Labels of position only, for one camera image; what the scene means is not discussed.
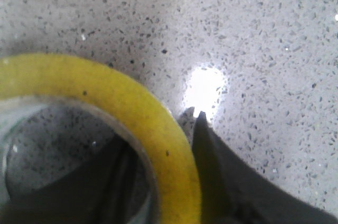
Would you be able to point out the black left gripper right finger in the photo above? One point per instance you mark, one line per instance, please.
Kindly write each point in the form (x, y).
(232, 192)

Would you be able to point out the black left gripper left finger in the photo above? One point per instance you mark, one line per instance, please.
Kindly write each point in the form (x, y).
(110, 188)

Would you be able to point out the yellow packing tape roll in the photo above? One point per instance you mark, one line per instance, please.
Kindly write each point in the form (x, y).
(131, 104)

